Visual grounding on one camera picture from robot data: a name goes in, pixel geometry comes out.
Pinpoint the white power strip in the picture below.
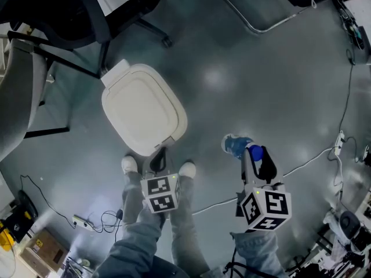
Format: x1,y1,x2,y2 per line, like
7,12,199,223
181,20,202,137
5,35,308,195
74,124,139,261
334,130,346,156
72,214,94,231

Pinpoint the chrome tube chair frame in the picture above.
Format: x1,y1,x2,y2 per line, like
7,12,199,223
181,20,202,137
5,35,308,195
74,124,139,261
212,0,317,35

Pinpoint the person's left leg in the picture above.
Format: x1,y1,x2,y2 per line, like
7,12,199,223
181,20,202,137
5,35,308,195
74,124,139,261
121,171,147,227

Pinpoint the person's leg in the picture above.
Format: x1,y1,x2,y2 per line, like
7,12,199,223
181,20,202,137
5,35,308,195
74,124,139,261
169,174,210,276
121,171,147,227

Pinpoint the black office chair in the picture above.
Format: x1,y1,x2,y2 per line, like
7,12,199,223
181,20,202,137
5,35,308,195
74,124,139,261
0,0,174,78

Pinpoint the long white cable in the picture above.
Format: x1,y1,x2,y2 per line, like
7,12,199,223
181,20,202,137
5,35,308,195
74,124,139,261
191,145,337,216

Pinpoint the grey upholstered chair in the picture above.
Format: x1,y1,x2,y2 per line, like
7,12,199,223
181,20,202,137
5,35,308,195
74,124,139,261
0,38,48,162

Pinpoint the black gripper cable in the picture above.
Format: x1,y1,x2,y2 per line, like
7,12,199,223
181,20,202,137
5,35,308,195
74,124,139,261
223,247,290,278

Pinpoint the white desk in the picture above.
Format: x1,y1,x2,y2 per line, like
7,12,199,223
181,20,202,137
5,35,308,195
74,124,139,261
336,0,371,67

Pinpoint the person's left forearm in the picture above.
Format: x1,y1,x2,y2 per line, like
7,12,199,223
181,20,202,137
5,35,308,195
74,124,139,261
92,203,168,278

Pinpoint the brown cardboard box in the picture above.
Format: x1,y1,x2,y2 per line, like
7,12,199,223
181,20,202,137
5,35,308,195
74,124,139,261
19,227,71,275

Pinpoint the person's right forearm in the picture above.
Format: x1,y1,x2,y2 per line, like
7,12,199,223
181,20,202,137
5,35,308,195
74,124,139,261
230,229,288,278

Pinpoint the black and yellow tool case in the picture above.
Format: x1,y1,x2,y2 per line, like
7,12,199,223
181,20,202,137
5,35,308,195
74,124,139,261
0,189,39,243

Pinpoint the black round device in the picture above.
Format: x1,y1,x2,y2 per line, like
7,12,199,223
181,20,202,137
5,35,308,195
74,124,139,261
338,210,362,240

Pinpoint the white lidded trash bin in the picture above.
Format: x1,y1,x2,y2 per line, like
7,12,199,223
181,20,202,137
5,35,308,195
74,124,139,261
100,58,188,158

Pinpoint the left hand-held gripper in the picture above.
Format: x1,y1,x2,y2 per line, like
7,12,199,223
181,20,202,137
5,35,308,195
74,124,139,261
140,148,181,215

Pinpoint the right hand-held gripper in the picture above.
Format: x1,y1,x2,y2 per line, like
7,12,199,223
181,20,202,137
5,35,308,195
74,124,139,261
236,145,292,233

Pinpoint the thin black cable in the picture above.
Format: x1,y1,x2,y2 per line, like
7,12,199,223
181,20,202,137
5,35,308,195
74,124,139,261
338,48,357,136
19,174,77,229

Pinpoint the person's right white shoe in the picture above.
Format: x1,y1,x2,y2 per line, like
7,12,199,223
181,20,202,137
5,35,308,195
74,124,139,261
178,160,197,177

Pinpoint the person's left white shoe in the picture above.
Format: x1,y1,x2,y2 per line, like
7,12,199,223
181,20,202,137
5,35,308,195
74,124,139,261
121,155,139,175

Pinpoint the black metal frame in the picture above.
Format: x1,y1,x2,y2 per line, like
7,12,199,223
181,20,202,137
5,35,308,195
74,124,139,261
6,30,110,140

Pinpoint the person's right leg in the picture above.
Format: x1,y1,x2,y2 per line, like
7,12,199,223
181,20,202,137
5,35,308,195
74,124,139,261
169,174,210,276

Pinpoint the person's white shoe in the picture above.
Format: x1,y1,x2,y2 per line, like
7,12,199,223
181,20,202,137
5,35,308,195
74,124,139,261
121,155,139,175
178,160,197,177

